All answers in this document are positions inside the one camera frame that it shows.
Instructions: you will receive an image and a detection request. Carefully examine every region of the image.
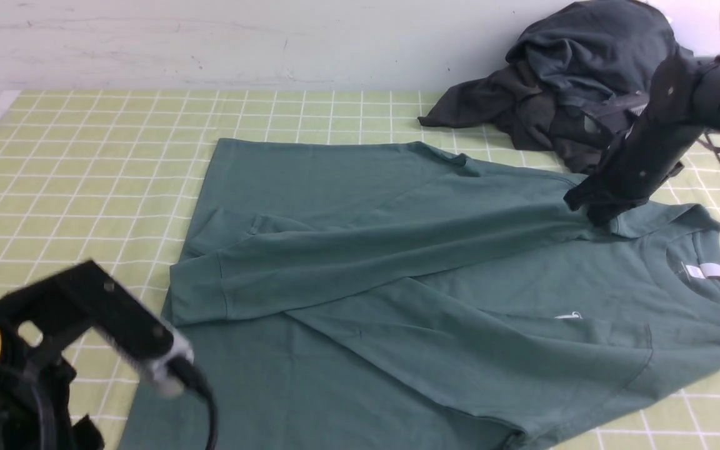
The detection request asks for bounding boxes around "dark brown-grey crumpled garment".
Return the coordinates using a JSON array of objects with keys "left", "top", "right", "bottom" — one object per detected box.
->
[{"left": 418, "top": 61, "right": 615, "bottom": 174}]

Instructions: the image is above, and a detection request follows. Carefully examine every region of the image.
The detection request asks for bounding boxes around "dark blue-grey crumpled garment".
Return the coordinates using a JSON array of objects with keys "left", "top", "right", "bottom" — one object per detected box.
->
[{"left": 506, "top": 1, "right": 694, "bottom": 130}]

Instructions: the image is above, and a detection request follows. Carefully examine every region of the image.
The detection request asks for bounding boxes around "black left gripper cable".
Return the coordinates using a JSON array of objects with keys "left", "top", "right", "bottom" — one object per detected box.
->
[{"left": 172, "top": 359, "right": 219, "bottom": 450}]

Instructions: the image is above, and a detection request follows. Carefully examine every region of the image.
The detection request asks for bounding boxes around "green long-sleeve top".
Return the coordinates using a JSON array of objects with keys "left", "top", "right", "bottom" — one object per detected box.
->
[{"left": 164, "top": 139, "right": 720, "bottom": 449}]

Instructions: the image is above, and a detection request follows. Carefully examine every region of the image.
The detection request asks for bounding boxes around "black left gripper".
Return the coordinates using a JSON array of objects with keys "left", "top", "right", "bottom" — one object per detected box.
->
[{"left": 0, "top": 260, "right": 195, "bottom": 398}]

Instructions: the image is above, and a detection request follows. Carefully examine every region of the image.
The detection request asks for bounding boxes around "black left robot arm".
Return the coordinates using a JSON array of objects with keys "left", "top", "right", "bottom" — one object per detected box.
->
[{"left": 0, "top": 260, "right": 194, "bottom": 449}]

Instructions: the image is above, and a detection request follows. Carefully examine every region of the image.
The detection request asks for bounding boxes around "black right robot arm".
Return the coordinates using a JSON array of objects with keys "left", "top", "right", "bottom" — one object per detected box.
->
[{"left": 564, "top": 55, "right": 720, "bottom": 226}]

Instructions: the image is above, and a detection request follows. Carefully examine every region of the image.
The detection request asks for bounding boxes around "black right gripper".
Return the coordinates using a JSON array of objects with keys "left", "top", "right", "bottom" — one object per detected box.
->
[{"left": 563, "top": 55, "right": 711, "bottom": 226}]

